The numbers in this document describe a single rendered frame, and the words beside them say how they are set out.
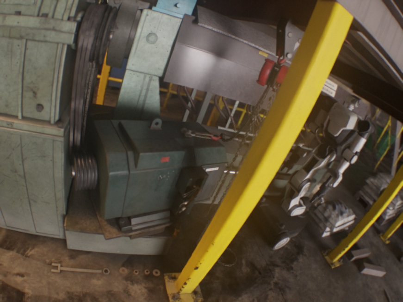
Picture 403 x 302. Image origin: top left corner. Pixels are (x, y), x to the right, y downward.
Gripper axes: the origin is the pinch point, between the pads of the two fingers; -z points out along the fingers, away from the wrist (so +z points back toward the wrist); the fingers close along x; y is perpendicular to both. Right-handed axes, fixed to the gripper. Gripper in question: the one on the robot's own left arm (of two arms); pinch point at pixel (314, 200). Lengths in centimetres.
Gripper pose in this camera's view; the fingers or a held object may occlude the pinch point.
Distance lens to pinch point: 208.0
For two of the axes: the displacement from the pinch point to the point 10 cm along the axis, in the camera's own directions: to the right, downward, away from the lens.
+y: 3.8, 5.7, -7.3
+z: 5.0, -7.9, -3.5
